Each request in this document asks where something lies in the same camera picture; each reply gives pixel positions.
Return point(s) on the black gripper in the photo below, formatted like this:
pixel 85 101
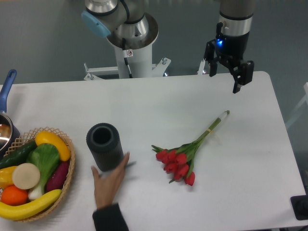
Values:
pixel 230 50

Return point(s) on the dark ribbed cylindrical vase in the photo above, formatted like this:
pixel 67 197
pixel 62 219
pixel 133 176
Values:
pixel 104 143

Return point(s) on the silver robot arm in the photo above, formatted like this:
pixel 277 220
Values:
pixel 235 19

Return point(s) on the dark sleeved forearm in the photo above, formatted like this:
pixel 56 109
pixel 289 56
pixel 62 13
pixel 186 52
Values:
pixel 109 218

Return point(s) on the person's hand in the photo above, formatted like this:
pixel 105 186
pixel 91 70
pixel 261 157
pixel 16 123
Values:
pixel 106 188

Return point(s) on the red tulip bouquet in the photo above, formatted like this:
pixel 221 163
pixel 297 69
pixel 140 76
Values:
pixel 179 161

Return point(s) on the black device at edge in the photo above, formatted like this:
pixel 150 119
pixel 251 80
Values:
pixel 300 206

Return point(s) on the yellow squash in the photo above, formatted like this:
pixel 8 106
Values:
pixel 51 138

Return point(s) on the green bok choy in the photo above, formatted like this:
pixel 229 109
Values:
pixel 46 158

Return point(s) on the purple sweet potato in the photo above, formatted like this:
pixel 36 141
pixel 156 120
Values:
pixel 58 178

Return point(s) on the woven wicker basket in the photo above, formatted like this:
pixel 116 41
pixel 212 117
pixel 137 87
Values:
pixel 30 136

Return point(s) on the green cucumber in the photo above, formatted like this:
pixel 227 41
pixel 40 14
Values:
pixel 18 156

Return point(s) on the beige round slice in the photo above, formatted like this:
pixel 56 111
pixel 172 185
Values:
pixel 26 176

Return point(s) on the yellow bell pepper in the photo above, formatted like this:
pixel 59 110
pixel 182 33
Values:
pixel 6 176

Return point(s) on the orange fruit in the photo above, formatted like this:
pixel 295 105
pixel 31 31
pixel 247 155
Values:
pixel 14 196

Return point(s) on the yellow banana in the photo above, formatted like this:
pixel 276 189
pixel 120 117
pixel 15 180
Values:
pixel 30 209

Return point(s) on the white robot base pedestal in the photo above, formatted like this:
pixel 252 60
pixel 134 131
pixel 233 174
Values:
pixel 131 31

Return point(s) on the blue handled saucepan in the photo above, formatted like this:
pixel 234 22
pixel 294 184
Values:
pixel 8 131

